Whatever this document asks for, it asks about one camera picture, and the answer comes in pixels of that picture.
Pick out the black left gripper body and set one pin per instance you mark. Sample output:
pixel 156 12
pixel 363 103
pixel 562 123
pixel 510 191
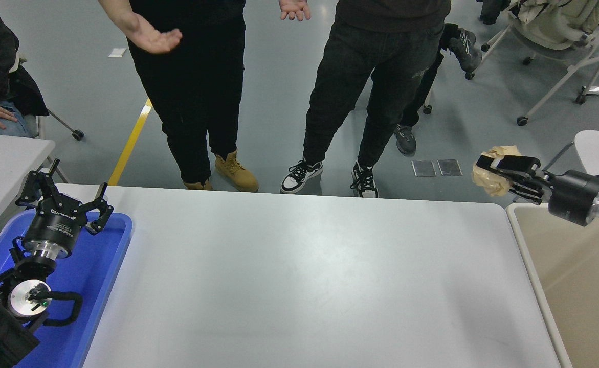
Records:
pixel 53 225

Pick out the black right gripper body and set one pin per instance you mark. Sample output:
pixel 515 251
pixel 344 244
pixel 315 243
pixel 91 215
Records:
pixel 573 197

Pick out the tan paper ball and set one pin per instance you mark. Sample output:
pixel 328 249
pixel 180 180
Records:
pixel 491 181

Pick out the person's right forearm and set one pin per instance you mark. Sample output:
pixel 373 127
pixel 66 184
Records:
pixel 120 14

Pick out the person's right hand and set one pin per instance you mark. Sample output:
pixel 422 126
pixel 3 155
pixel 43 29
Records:
pixel 153 40

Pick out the person's left hand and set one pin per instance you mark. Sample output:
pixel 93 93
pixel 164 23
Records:
pixel 295 9

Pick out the white side table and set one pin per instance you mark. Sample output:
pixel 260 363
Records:
pixel 2 163

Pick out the metal floor plate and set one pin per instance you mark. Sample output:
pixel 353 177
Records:
pixel 423 168
pixel 449 167

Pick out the grey office chair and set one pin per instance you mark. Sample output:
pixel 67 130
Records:
pixel 78 135

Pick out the blue plastic tray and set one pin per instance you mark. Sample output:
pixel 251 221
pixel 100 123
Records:
pixel 89 286

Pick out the large pale bin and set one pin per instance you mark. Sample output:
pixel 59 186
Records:
pixel 570 286

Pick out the grey rolling stool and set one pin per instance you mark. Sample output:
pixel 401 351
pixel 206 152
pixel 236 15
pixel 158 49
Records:
pixel 426 109

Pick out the person in grey shoes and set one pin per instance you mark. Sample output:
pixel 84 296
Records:
pixel 405 142

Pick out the white-framed rolling chair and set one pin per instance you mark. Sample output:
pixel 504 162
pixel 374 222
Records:
pixel 560 51

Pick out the cream jacket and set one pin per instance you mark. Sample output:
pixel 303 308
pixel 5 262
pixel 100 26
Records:
pixel 555 23

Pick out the white paper scrap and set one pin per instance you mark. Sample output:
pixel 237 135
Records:
pixel 117 51

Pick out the person in tan boots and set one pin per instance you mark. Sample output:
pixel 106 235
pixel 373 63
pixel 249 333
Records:
pixel 197 76

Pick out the person in black-white sneakers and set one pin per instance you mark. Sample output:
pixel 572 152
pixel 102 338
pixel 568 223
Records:
pixel 371 66

